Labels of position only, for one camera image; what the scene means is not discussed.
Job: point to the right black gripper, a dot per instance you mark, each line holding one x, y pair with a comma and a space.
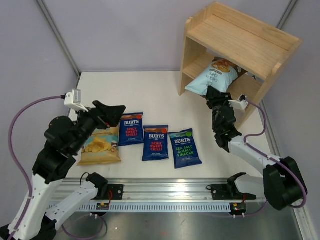
213, 97

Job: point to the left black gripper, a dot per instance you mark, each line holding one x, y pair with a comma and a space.
110, 115

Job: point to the light blue cassava chips bag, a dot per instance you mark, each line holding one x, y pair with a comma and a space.
220, 74

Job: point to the blue spicy chilli bag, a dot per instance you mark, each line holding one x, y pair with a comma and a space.
131, 129
155, 145

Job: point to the tan salt vinegar chips bag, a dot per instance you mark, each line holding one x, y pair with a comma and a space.
102, 147

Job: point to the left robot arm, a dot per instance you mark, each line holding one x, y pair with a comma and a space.
64, 139

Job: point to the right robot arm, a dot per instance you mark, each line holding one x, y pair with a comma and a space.
282, 183

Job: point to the wooden two-tier shelf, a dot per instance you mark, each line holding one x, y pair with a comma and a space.
257, 47

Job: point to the blue sea salt vinegar bag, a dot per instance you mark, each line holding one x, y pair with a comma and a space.
184, 148

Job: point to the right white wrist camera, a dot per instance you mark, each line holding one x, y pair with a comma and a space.
240, 104

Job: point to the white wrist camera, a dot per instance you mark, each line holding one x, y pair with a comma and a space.
72, 100
240, 104

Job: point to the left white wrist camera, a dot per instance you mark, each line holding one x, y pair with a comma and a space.
72, 100

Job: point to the left black base bracket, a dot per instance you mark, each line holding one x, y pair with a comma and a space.
115, 191

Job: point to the black base bracket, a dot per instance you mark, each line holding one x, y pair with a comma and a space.
221, 192
115, 191

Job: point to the aluminium mounting rail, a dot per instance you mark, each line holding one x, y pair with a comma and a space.
166, 189

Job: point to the right black base bracket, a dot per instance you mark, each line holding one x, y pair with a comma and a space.
221, 192

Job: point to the white slotted cable duct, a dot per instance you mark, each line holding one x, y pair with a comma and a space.
155, 207

